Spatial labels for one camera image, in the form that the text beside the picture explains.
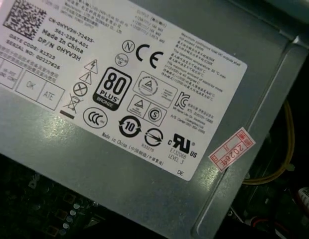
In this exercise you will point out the white rating label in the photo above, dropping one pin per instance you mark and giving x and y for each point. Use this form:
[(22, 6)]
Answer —
[(157, 87)]

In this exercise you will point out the grey power supply unit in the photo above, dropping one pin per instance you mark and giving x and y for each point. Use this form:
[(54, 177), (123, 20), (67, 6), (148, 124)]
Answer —
[(144, 194)]

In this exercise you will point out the pink inspection sticker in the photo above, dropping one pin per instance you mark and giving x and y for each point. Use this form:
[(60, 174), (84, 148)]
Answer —
[(231, 149)]

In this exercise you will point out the green motherboard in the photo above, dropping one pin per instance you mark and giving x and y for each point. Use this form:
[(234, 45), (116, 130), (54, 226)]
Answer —
[(45, 211)]

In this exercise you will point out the black PC case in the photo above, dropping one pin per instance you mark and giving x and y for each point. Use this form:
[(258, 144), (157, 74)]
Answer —
[(269, 15)]

